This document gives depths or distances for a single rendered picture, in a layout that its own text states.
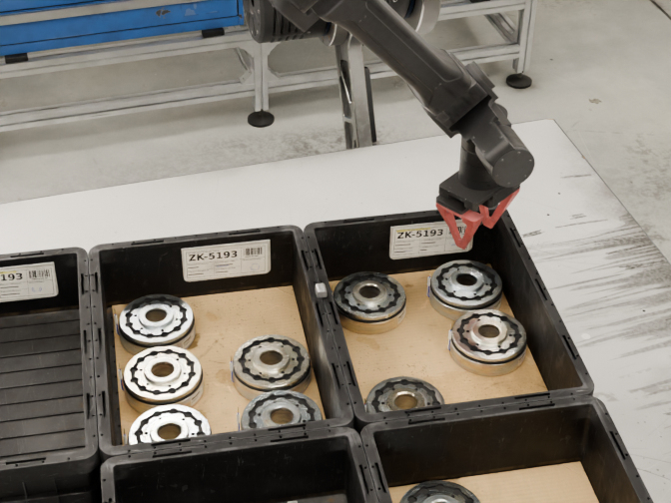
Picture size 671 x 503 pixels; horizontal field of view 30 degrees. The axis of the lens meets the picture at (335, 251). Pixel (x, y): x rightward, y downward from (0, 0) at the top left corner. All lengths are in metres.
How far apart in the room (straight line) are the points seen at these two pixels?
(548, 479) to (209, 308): 0.54
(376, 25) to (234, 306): 0.59
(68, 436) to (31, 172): 2.03
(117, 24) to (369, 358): 1.97
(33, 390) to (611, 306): 0.91
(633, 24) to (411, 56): 3.01
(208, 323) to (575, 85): 2.42
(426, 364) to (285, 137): 2.03
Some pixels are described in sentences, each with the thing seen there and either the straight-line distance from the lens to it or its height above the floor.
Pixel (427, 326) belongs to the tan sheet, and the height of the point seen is 0.83.
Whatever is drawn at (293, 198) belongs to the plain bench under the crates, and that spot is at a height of 0.70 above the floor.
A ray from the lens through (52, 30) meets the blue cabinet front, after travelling 3.49.
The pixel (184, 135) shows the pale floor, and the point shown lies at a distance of 3.69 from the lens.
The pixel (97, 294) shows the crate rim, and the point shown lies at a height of 0.93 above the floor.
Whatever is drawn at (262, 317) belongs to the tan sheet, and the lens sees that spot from 1.78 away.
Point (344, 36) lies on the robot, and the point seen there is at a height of 0.83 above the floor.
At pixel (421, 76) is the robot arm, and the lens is 1.48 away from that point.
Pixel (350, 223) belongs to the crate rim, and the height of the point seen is 0.93.
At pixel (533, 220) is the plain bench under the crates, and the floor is 0.70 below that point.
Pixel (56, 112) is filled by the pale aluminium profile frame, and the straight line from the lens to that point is 3.59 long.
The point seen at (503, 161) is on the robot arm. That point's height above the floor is 1.14.
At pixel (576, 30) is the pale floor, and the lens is 4.33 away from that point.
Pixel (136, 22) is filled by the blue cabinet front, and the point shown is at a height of 0.37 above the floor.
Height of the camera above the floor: 2.00
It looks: 38 degrees down
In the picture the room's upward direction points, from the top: 1 degrees clockwise
